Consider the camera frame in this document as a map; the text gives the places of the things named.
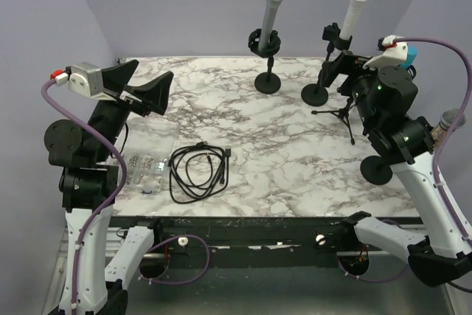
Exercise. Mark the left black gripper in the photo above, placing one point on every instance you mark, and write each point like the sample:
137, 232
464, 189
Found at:
153, 95

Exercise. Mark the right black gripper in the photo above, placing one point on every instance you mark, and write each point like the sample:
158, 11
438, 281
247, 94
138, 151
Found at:
346, 63

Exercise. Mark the clip round-base stand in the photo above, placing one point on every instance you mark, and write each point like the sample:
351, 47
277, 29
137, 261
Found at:
315, 94
401, 142

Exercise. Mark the teal microphone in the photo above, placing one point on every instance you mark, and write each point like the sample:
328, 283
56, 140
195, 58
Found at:
410, 57

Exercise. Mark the white microphone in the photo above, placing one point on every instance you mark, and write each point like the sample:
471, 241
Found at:
351, 18

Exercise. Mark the silver microphone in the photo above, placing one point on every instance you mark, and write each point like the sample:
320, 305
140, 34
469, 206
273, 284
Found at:
271, 9

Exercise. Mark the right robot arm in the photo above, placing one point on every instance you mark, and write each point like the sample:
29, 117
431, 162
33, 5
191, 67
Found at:
443, 253

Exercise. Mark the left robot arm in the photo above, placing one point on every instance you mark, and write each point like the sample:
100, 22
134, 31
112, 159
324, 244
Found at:
89, 184

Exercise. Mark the glitter microphone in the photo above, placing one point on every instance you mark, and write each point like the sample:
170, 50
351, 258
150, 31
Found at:
447, 118

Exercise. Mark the clear plastic screw box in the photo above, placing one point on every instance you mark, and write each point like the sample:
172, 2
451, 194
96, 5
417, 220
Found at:
146, 145

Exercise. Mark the tripod shock mount stand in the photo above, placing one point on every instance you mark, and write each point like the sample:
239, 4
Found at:
342, 114

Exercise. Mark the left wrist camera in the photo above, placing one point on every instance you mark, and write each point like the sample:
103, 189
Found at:
84, 79

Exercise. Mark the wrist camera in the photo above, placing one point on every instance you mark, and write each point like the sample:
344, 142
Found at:
394, 51
84, 79

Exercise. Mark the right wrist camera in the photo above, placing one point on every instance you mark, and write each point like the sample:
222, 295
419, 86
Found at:
394, 51

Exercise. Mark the shock mount round-base stand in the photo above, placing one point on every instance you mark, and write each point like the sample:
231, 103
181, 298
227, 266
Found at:
266, 82

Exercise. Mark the black front frame rail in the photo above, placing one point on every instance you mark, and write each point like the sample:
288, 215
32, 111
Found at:
252, 242

